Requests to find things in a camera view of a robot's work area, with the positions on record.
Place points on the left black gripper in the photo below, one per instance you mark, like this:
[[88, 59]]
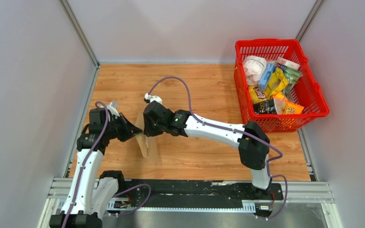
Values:
[[129, 129]]

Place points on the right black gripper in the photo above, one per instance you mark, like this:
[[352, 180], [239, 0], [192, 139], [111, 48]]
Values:
[[148, 131]]

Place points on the brown paper envelope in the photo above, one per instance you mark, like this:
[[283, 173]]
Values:
[[147, 146]]

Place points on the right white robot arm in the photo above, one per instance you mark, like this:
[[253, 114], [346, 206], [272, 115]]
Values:
[[250, 140]]

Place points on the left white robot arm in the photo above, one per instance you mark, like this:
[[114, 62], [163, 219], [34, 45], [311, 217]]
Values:
[[88, 176]]

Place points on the black snack packet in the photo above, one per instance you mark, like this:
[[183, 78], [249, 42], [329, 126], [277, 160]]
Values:
[[265, 107]]

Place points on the white crumpled bag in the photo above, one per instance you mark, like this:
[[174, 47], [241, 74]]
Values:
[[254, 68]]

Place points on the blue box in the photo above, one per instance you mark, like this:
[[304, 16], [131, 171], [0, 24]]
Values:
[[266, 75]]

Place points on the orange snack bag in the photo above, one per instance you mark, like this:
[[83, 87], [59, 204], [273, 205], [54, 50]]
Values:
[[284, 106]]

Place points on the yellow snack bag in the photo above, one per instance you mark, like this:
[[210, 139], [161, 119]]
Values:
[[276, 84]]

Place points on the white red small box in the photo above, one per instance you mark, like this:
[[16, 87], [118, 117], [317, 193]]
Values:
[[284, 63]]

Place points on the green packet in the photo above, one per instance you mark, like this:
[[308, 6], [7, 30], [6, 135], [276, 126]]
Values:
[[292, 77]]

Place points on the red plastic basket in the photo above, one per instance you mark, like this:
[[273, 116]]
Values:
[[306, 92]]

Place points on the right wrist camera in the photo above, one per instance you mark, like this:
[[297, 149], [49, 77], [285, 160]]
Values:
[[151, 98]]

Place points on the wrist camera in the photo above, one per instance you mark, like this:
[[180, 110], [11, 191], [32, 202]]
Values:
[[112, 109], [151, 98]]

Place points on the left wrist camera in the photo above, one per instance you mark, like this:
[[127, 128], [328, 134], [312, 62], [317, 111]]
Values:
[[112, 109]]

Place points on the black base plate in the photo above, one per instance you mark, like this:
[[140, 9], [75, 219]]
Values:
[[195, 194]]

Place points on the aluminium frame rail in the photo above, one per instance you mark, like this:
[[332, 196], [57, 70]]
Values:
[[306, 204]]

